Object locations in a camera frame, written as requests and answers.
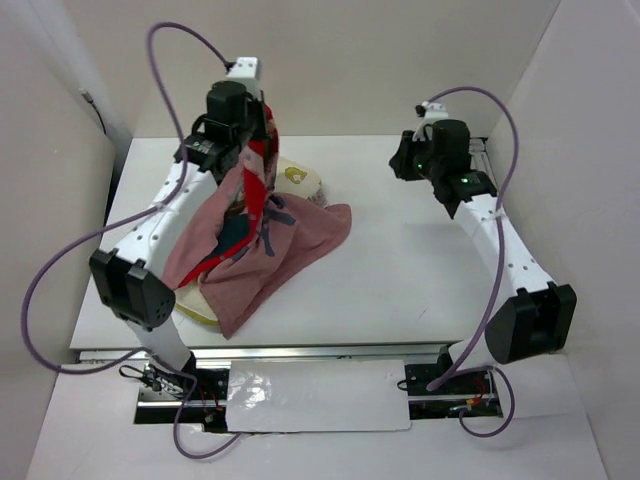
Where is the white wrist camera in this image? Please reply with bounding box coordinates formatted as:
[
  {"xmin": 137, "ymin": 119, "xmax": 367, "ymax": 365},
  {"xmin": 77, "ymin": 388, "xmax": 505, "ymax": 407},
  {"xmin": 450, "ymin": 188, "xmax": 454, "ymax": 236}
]
[
  {"xmin": 415, "ymin": 101, "xmax": 449, "ymax": 125},
  {"xmin": 225, "ymin": 57, "xmax": 262, "ymax": 99}
]

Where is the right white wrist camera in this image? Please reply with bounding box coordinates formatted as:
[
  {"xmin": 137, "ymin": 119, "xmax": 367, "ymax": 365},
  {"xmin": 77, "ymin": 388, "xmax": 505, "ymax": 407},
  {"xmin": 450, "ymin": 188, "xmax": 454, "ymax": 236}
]
[{"xmin": 415, "ymin": 101, "xmax": 449, "ymax": 125}]

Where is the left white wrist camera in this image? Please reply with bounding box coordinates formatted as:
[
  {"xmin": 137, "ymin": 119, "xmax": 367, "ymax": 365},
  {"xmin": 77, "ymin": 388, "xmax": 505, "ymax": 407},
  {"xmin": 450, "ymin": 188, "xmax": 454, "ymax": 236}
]
[{"xmin": 225, "ymin": 57, "xmax": 262, "ymax": 99}]

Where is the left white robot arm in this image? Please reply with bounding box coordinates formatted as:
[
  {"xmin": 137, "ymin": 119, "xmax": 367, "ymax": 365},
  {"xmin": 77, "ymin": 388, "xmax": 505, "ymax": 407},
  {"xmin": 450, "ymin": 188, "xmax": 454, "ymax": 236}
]
[{"xmin": 89, "ymin": 76, "xmax": 267, "ymax": 399}]

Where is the cream yellow pillow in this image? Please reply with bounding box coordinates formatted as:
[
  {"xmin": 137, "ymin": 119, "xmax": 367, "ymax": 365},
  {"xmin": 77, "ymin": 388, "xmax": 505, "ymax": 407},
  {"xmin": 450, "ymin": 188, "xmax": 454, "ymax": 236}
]
[{"xmin": 175, "ymin": 156, "xmax": 327, "ymax": 330}]

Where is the aluminium side frame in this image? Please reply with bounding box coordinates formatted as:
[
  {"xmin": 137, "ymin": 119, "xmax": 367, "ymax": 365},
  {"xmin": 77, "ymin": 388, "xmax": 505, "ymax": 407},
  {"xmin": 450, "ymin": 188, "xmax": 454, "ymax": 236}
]
[{"xmin": 470, "ymin": 137, "xmax": 498, "ymax": 187}]

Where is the white cover plate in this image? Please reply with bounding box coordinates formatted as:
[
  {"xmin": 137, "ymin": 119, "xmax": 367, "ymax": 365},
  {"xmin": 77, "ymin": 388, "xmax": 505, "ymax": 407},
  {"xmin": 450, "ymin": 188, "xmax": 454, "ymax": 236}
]
[{"xmin": 225, "ymin": 360, "xmax": 411, "ymax": 433}]

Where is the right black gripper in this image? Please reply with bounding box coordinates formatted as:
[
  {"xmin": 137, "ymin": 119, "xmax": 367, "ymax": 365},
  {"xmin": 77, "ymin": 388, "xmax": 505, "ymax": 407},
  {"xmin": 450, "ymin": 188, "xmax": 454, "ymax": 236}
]
[{"xmin": 388, "ymin": 128, "xmax": 444, "ymax": 182}]

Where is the red printed pillowcase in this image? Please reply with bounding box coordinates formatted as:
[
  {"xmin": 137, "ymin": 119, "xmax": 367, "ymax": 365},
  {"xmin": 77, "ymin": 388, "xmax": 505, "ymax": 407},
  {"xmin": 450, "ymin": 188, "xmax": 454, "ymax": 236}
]
[{"xmin": 162, "ymin": 112, "xmax": 352, "ymax": 339}]

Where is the black wall cable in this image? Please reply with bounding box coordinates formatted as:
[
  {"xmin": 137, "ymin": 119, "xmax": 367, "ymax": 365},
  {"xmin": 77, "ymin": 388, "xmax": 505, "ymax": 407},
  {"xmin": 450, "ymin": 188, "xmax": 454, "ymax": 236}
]
[{"xmin": 78, "ymin": 87, "xmax": 109, "ymax": 136}]

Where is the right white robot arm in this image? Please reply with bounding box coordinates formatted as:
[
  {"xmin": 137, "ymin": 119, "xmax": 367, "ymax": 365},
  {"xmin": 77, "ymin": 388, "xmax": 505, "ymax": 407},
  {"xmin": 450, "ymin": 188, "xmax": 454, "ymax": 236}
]
[{"xmin": 389, "ymin": 112, "xmax": 577, "ymax": 392}]

